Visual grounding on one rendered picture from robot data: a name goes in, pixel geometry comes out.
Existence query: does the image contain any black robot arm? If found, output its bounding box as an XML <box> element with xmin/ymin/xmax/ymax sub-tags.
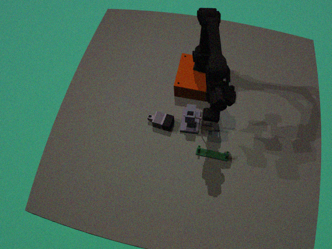
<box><xmin>192</xmin><ymin>8</ymin><xmax>236</xmax><ymax>112</ymax></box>

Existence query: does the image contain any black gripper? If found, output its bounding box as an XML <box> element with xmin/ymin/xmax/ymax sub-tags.
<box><xmin>202</xmin><ymin>88</ymin><xmax>220</xmax><ymax>122</ymax></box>

